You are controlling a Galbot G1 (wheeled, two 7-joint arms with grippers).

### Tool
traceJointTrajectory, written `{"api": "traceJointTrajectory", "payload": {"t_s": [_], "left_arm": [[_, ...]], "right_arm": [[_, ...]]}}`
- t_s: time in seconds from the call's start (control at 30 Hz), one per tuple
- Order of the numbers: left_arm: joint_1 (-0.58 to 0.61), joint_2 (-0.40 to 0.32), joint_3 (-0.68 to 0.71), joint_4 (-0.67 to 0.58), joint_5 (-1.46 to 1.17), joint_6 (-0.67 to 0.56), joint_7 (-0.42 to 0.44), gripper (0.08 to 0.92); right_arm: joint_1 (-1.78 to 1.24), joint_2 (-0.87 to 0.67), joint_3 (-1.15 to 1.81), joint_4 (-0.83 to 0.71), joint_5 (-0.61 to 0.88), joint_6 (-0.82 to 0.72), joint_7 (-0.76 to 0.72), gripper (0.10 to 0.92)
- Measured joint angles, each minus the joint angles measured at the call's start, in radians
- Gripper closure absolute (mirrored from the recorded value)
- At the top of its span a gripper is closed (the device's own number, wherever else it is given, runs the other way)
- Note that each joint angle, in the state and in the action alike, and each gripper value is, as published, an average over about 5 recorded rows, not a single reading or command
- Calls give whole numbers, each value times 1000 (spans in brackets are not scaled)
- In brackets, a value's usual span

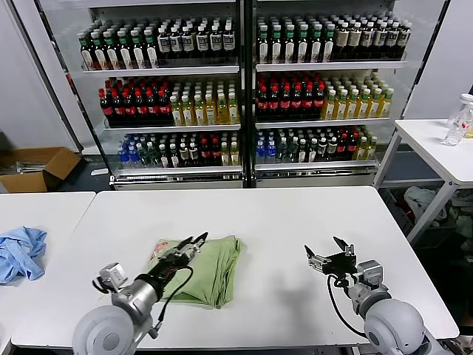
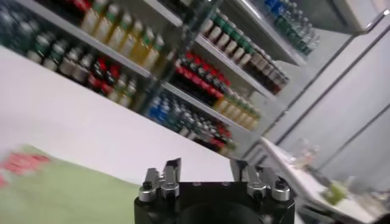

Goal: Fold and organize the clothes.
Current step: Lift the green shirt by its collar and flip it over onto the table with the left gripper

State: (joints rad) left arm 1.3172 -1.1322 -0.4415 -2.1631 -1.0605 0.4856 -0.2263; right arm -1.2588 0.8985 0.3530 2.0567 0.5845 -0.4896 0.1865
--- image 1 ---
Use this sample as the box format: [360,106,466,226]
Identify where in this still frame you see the white label dark bottle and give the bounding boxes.
[195,24,211,56]
[222,21,237,56]
[182,24,196,56]
[169,25,184,57]
[157,26,171,58]
[209,24,223,56]

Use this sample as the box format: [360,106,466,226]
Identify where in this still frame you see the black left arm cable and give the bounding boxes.
[149,265,195,339]

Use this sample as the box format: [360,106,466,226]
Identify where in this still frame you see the white crumpled garment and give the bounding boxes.
[403,186,448,223]

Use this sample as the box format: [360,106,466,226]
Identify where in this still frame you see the crumpled light blue cloth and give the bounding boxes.
[0,226,48,285]

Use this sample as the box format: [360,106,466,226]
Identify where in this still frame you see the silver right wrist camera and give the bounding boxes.
[356,260,385,293]

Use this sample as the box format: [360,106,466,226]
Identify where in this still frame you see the pale green crumpled garment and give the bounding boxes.
[449,190,473,238]

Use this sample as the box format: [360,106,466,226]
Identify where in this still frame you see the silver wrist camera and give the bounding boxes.
[356,260,385,293]
[98,262,129,293]

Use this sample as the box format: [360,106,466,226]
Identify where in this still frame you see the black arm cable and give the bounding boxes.
[326,272,370,338]
[149,265,195,339]

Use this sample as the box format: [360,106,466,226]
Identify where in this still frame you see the glass front drinks cabinet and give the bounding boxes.
[88,0,247,192]
[251,0,407,189]

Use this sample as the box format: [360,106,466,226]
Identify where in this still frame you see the clear white cap bottle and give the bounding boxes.
[443,94,473,147]

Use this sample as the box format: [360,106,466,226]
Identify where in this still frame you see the wrapped metal rods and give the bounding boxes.
[0,159,51,175]

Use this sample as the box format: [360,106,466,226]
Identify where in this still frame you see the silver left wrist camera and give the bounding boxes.
[98,262,129,293]

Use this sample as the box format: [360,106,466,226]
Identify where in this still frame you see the open cardboard box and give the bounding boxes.
[0,146,82,194]

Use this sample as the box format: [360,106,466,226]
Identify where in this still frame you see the white side table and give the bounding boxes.
[372,118,473,245]

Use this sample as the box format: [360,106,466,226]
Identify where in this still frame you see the light green t-shirt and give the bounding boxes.
[149,235,243,310]

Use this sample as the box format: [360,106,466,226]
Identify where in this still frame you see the green cap tea bottle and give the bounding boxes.
[117,30,133,70]
[296,24,310,64]
[283,24,296,64]
[91,32,108,70]
[130,30,146,70]
[322,24,336,63]
[143,29,159,69]
[79,33,95,70]
[103,31,120,70]
[257,24,270,64]
[310,24,323,64]
[270,24,284,64]

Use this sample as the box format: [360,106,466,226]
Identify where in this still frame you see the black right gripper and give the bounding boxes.
[304,236,358,278]

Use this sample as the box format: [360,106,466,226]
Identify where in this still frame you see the beige label dark bottle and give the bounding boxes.
[361,22,374,60]
[386,22,399,60]
[347,22,362,60]
[398,21,412,59]
[373,22,387,60]
[335,22,349,60]

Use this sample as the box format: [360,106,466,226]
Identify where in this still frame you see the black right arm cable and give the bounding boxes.
[326,272,370,338]

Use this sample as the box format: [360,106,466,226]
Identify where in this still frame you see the open glass cabinet door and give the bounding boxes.
[401,0,452,120]
[7,0,111,178]

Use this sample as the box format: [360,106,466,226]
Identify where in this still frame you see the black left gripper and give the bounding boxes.
[146,231,210,279]

